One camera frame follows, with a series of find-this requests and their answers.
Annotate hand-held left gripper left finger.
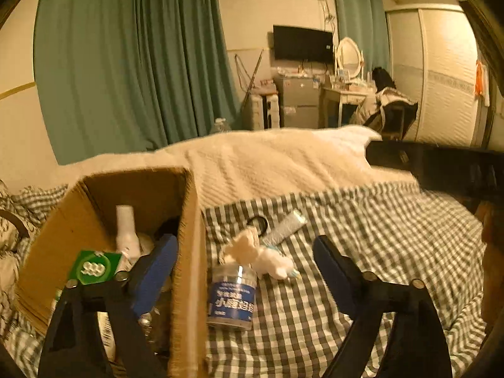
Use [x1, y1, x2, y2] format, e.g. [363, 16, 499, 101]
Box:
[37, 233, 180, 378]

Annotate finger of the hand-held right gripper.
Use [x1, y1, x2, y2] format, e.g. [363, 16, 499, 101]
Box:
[365, 141, 424, 184]

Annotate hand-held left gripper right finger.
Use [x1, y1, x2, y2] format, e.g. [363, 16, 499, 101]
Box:
[313, 235, 453, 378]

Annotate white spray bottle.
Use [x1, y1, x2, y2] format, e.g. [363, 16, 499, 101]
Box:
[115, 205, 141, 261]

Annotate green white medicine box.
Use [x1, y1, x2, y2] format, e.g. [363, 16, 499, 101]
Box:
[68, 249, 123, 287]

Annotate blue label cotton swab jar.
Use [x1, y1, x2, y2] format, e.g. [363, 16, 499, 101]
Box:
[207, 264, 258, 331]

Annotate white printed pouch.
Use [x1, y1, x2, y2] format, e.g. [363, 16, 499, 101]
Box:
[96, 311, 119, 365]

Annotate brown cardboard box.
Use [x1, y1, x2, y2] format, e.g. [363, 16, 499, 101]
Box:
[16, 166, 209, 378]

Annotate person's right hand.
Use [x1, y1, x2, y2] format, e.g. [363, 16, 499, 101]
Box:
[473, 200, 498, 321]

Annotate dark chair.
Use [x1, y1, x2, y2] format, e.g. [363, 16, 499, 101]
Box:
[384, 102, 418, 140]

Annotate chair with backpack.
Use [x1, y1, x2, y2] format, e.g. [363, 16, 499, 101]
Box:
[350, 87, 419, 132]

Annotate silver white tube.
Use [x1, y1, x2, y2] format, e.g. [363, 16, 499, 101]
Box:
[261, 209, 308, 247]

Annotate white dressing table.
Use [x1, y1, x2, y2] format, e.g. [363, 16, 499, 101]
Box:
[320, 81, 379, 129]

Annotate black fluffy garment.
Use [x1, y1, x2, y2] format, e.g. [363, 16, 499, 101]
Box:
[371, 67, 396, 90]

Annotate orange hanging cloth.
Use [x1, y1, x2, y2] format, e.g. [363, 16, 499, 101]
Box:
[474, 61, 485, 97]

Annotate white louvered wardrobe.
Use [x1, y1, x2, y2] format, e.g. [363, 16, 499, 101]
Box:
[385, 4, 491, 148]

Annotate grey mini fridge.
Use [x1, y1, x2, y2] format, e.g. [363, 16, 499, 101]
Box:
[274, 75, 321, 129]

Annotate oval white mirror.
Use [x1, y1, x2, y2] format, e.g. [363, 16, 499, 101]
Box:
[335, 37, 364, 79]

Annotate white fluffy blanket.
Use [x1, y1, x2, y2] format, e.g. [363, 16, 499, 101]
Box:
[59, 125, 418, 209]

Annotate white storage rack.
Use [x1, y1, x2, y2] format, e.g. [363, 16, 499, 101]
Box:
[242, 90, 281, 130]

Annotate narrow green curtain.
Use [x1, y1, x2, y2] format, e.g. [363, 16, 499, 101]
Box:
[330, 0, 391, 75]

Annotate black television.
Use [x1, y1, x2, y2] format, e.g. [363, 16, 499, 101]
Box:
[273, 25, 334, 64]

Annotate black white patterned pillow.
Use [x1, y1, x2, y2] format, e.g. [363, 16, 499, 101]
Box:
[0, 179, 30, 253]

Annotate thin broom sticks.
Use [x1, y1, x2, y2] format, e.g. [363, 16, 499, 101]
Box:
[234, 49, 264, 107]

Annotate wide green curtain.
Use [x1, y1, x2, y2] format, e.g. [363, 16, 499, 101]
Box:
[33, 0, 243, 166]

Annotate black ring strap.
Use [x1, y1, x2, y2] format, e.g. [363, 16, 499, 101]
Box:
[245, 216, 270, 234]

